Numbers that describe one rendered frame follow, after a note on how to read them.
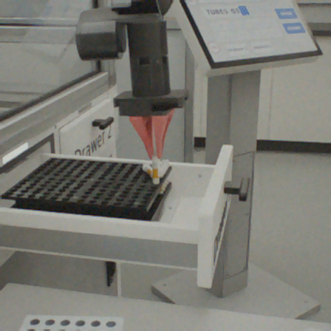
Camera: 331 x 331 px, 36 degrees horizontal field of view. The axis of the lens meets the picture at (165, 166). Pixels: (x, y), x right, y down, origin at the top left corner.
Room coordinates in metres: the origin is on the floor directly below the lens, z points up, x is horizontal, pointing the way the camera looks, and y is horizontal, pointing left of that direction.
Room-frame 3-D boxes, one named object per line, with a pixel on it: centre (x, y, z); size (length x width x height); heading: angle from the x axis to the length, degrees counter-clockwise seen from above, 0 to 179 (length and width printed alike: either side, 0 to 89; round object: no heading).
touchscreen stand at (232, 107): (1.71, -0.27, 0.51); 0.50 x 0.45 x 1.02; 37
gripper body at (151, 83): (0.74, 0.02, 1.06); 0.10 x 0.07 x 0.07; 78
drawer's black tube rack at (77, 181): (0.74, 0.12, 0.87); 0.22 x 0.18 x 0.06; 78
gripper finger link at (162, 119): (0.74, 0.03, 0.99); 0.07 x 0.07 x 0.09; 78
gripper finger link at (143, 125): (0.73, 0.01, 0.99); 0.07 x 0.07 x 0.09; 78
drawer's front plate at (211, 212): (0.70, -0.08, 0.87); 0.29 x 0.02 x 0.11; 168
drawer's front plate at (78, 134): (1.08, 0.17, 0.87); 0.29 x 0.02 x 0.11; 168
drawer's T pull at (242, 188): (0.70, -0.11, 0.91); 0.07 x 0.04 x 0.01; 168
